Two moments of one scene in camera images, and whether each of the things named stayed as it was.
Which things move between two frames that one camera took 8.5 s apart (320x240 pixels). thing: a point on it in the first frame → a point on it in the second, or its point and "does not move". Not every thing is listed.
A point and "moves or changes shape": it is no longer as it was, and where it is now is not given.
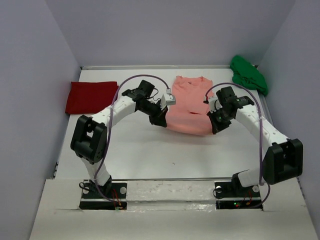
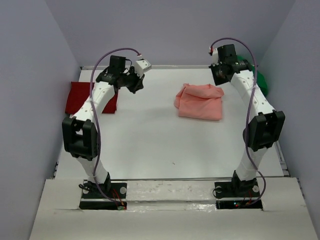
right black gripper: [217, 127] → [218, 81]
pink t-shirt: [188, 115] moves or changes shape
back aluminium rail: [155, 66] does not move
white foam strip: [170, 190] does not move
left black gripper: [158, 119] → [139, 83]
